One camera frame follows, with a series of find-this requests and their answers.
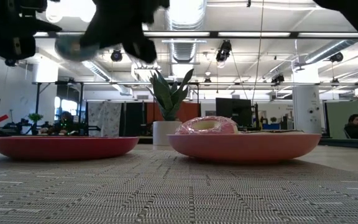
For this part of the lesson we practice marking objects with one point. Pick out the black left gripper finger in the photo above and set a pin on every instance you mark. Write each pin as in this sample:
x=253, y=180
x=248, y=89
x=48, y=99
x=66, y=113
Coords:
x=92, y=39
x=143, y=48

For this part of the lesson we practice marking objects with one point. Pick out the small blue frosted donut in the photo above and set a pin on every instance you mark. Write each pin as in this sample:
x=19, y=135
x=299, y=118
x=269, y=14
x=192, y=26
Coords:
x=70, y=49

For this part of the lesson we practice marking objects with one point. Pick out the large pink frosted donut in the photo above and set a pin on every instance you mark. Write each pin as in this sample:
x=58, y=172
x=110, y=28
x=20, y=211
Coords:
x=225, y=127

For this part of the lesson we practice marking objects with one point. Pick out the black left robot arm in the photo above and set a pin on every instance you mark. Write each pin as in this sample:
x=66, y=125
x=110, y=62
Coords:
x=8, y=43

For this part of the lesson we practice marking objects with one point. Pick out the black ceiling spotlight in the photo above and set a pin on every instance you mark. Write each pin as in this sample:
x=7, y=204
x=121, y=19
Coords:
x=278, y=79
x=116, y=56
x=224, y=53
x=11, y=63
x=336, y=57

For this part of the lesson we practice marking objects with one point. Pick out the black bar with light strips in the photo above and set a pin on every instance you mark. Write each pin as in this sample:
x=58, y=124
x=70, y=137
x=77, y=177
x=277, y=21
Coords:
x=213, y=34

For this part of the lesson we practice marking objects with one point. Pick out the patterned white curtain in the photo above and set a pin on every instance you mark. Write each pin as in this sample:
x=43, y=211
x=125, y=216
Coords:
x=104, y=119

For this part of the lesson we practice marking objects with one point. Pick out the green plant in white pot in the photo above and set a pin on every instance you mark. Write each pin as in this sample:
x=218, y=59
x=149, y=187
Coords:
x=163, y=133

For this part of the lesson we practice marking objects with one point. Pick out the small green background plant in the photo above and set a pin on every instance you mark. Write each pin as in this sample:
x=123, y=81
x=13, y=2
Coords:
x=35, y=117

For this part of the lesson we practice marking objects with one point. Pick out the black computer monitor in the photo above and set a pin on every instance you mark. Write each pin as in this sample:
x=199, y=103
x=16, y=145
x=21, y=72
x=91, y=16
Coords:
x=233, y=109

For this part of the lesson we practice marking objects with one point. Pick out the dark red round plate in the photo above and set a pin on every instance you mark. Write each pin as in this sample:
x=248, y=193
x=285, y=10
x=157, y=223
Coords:
x=64, y=148

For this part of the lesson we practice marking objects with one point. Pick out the grey woven placemat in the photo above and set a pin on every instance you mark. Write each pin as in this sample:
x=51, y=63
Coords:
x=166, y=193

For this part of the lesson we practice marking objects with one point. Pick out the blue box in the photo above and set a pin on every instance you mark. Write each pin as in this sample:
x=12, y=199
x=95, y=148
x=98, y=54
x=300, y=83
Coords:
x=270, y=127

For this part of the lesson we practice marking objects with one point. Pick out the white round column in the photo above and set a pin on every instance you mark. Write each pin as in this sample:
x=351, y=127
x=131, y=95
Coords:
x=306, y=109

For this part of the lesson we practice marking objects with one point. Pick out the silver ventilation duct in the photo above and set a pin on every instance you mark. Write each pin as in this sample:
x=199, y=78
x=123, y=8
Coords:
x=183, y=49

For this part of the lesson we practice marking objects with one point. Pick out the black metal stand frame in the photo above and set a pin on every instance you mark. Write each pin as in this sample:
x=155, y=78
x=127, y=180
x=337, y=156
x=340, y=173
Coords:
x=37, y=102

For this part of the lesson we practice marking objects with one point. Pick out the green partition wall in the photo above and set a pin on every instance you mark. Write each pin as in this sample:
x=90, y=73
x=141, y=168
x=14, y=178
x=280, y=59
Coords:
x=337, y=118

